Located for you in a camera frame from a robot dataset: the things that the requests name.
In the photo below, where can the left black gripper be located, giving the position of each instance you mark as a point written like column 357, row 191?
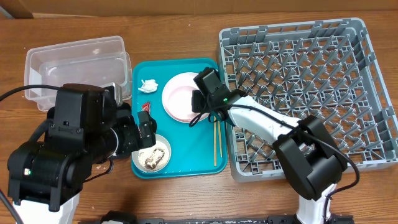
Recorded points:
column 132, row 140

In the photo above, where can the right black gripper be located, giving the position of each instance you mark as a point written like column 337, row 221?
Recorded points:
column 201, row 103

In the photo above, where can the pink bowl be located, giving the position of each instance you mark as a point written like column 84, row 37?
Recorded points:
column 178, row 96

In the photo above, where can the white round plate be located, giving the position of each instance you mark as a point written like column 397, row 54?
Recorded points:
column 174, row 105

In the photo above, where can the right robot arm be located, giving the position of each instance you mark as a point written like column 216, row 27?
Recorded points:
column 309, row 157

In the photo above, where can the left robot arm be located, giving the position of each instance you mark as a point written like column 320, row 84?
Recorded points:
column 87, row 126

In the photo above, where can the grey dishwasher rack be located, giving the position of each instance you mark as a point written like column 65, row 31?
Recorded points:
column 324, row 68

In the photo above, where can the red snack wrapper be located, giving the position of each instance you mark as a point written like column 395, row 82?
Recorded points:
column 146, row 107

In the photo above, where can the bowl with rice leftovers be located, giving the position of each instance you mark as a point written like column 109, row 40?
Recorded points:
column 155, row 158

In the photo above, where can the teal serving tray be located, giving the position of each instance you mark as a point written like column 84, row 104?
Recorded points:
column 192, row 148

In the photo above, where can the crumpled white napkin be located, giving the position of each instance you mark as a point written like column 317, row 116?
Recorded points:
column 148, row 86

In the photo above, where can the clear plastic bin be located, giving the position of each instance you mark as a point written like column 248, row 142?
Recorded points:
column 98, row 62

